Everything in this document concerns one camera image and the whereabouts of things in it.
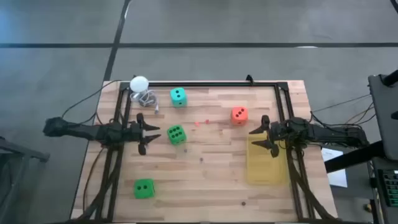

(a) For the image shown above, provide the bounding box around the yellow translucent plastic tray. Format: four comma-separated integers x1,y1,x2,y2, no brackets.
246,132,288,186

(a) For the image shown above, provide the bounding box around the large green foam die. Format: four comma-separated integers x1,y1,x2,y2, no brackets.
133,178,156,200
166,124,188,146

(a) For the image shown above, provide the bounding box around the white paper sheet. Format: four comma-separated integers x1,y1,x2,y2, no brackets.
321,147,348,189

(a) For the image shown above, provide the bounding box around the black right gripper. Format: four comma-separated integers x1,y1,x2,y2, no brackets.
248,114,293,159

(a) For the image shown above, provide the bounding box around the large teal foam die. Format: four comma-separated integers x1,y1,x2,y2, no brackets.
169,87,188,109

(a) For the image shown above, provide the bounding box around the large orange foam die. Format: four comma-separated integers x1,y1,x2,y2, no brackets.
230,106,249,126

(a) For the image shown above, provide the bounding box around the white coiled cable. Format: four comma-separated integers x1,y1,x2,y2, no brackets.
130,89,160,114

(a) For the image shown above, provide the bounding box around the white mushroom lamp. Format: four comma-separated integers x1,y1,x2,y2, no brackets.
129,75,150,93

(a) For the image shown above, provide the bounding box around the black wire bundle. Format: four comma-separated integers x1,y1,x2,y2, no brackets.
310,93,377,128

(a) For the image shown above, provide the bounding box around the black metal table frame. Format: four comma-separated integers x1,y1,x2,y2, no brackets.
73,80,336,224

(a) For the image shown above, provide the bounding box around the grey metal rack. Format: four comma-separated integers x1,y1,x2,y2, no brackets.
0,136,51,224

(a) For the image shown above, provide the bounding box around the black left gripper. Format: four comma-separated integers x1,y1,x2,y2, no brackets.
124,112,162,156

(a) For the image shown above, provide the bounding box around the black keyboard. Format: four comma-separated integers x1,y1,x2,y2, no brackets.
377,169,398,208

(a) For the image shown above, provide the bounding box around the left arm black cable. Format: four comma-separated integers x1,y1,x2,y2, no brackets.
62,79,123,119

